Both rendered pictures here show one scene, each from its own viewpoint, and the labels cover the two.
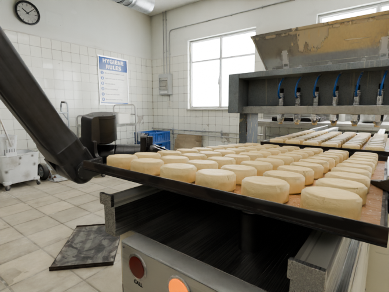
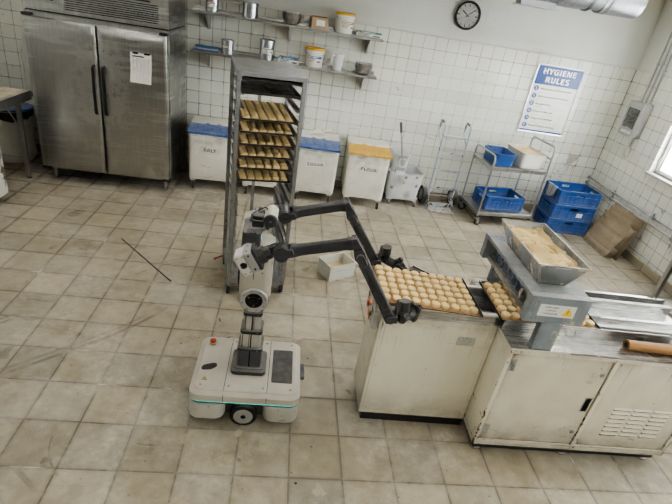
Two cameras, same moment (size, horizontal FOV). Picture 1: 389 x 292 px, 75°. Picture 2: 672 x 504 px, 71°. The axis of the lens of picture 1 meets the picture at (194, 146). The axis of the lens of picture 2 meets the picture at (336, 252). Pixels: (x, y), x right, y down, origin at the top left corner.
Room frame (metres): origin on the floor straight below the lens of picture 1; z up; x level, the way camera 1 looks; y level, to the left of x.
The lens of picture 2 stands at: (-1.56, -1.46, 2.34)
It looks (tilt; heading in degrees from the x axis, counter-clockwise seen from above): 28 degrees down; 45
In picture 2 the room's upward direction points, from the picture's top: 10 degrees clockwise
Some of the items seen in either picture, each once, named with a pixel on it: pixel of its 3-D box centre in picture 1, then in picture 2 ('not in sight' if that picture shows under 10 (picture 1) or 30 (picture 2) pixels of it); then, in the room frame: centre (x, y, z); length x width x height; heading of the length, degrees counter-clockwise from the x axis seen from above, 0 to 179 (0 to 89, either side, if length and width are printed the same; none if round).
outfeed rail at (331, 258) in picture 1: (374, 150); (544, 323); (0.99, -0.71, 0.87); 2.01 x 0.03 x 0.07; 142
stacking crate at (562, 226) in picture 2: not in sight; (560, 221); (4.97, 0.82, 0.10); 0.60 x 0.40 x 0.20; 141
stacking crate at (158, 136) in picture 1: (152, 136); (571, 194); (4.97, 0.82, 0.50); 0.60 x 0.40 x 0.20; 145
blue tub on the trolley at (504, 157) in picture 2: not in sight; (498, 156); (4.07, 1.53, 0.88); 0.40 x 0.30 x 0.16; 56
